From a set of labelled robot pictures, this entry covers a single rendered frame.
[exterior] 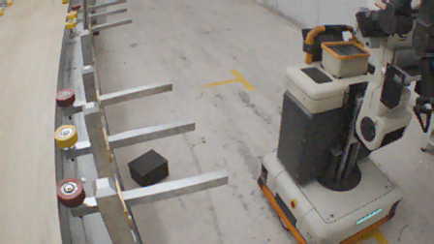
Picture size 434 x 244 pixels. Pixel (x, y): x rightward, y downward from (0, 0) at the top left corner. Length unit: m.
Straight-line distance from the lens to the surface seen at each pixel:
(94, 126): 0.70
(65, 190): 0.88
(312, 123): 1.51
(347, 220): 1.65
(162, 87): 1.32
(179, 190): 0.91
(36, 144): 1.08
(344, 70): 1.55
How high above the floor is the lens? 1.48
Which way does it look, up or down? 34 degrees down
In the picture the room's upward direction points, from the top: straight up
